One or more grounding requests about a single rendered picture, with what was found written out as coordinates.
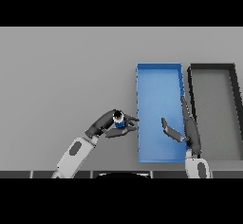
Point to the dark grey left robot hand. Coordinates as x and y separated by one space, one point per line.
102 124

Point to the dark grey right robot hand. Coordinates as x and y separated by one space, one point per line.
192 133

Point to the blue pipe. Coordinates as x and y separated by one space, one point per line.
119 119

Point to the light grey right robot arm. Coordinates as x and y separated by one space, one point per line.
197 167

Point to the dark grey bin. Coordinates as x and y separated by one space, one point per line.
215 114

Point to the blue bin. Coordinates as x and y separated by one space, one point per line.
158 107

